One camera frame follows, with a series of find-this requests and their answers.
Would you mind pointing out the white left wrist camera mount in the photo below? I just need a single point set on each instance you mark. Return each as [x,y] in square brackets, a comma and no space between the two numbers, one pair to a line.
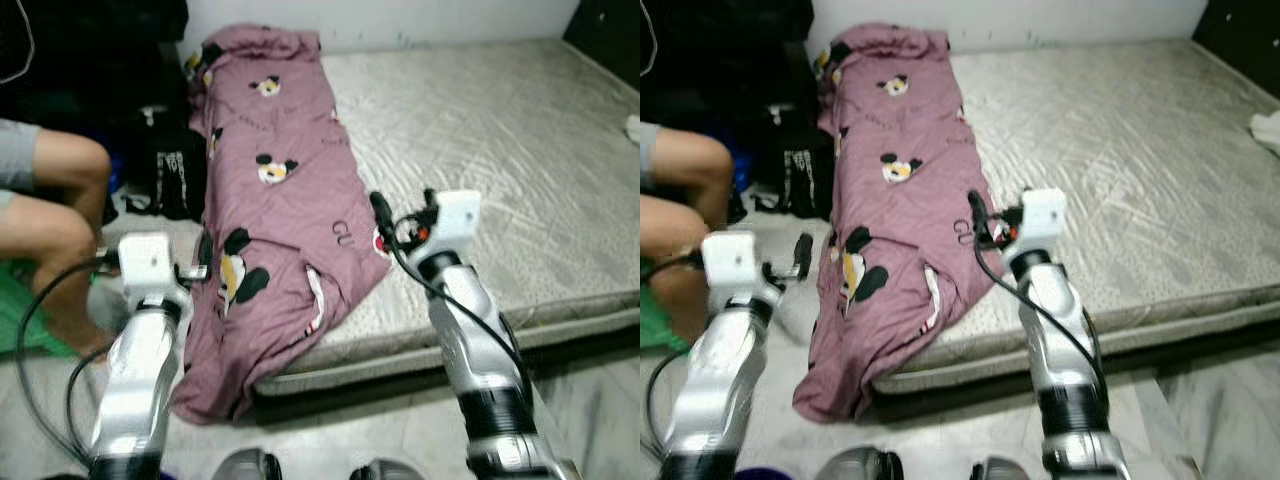
[735,262]
[150,265]

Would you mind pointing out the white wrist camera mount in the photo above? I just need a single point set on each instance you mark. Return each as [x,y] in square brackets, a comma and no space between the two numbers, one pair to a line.
[455,225]
[150,265]
[1045,222]
[735,262]

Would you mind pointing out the black white-print bag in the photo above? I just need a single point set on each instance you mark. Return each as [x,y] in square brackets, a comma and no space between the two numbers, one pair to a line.
[800,170]
[175,170]

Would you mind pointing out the robot leg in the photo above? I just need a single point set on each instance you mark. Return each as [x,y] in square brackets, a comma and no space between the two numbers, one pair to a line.
[248,465]
[1000,470]
[385,470]
[860,465]

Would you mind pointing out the black clothing pile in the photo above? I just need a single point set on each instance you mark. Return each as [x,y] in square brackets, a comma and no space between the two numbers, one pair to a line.
[90,50]
[720,50]

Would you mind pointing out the green plastic bag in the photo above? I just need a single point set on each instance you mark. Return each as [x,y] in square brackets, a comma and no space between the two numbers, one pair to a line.
[655,320]
[25,320]

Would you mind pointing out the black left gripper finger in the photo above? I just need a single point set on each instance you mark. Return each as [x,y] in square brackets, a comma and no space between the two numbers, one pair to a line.
[803,254]
[206,252]

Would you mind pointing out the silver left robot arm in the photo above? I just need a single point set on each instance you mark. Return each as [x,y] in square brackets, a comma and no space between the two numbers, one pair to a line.
[135,380]
[720,380]

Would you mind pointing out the quilted grey mattress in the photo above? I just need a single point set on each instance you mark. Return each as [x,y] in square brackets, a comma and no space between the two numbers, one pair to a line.
[1120,150]
[500,150]

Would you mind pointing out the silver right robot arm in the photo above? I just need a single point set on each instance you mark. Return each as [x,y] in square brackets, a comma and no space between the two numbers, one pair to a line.
[490,360]
[1070,360]

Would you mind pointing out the person bare leg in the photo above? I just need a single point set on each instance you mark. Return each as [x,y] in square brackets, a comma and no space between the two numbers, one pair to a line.
[50,250]
[700,165]
[670,250]
[70,160]

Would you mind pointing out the robot right leg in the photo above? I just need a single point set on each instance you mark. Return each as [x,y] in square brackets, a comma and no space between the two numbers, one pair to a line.
[1000,470]
[385,470]

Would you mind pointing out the robot left leg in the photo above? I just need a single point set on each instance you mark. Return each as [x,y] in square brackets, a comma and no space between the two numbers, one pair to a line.
[860,465]
[248,465]

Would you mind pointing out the dark tufted headboard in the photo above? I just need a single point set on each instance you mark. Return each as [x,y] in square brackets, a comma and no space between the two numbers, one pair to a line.
[1240,25]
[605,30]

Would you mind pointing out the dark bed base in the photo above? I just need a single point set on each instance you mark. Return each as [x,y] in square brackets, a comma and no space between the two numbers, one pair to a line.
[450,365]
[1080,360]

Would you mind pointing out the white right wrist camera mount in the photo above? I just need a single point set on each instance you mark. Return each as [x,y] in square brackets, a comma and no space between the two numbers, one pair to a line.
[1045,222]
[455,225]

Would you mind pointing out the blue bag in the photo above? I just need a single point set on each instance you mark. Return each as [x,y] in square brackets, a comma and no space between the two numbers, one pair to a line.
[113,170]
[735,172]

